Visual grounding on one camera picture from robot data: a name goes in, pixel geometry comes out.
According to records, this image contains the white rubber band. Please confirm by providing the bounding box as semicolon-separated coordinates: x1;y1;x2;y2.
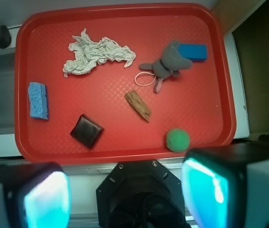
134;71;156;86

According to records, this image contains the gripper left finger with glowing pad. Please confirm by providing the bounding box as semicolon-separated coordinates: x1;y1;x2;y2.
0;162;71;228

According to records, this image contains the blue rectangular block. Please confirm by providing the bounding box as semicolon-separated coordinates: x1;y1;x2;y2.
178;44;208;62

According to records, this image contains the black mount bracket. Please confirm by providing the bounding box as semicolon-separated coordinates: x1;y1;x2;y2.
96;160;190;228

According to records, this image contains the brown wood piece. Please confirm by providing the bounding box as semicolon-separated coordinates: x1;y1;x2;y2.
124;90;152;122

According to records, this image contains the grey plush bunny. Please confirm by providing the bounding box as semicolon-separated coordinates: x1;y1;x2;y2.
139;40;192;94

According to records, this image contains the crumpled white paper towel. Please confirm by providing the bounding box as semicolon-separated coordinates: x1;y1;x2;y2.
63;29;136;78

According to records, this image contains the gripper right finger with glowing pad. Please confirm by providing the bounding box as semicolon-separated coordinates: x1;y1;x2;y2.
181;143;269;228

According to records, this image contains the green foam ball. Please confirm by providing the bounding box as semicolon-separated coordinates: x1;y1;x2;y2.
165;128;190;152

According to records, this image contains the red plastic tray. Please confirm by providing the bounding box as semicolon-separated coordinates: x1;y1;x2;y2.
14;3;236;164

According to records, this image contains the dark brown square cushion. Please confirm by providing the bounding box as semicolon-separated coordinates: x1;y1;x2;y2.
70;114;104;149

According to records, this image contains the blue sponge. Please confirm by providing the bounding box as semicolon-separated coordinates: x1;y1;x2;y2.
28;82;49;120

